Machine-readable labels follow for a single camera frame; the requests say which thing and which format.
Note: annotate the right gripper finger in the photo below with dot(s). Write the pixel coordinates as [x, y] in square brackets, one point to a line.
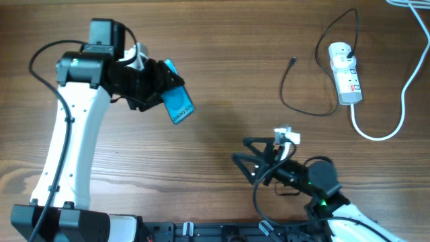
[269, 148]
[253, 167]

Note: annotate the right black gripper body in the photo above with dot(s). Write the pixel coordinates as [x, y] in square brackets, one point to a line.
[272, 163]

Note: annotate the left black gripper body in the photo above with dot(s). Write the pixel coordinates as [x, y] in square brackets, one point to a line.
[152, 84]

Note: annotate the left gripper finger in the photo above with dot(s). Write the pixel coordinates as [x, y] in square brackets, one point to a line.
[145, 103]
[166, 78]

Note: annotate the blue Galaxy smartphone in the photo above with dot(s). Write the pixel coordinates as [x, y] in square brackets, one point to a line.
[178, 103]

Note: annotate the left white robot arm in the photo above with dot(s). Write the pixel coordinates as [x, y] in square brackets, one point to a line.
[88, 81]

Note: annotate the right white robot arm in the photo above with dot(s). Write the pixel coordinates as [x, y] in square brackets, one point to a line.
[331, 216]

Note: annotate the white power strip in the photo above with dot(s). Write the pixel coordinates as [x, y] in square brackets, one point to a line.
[345, 74]

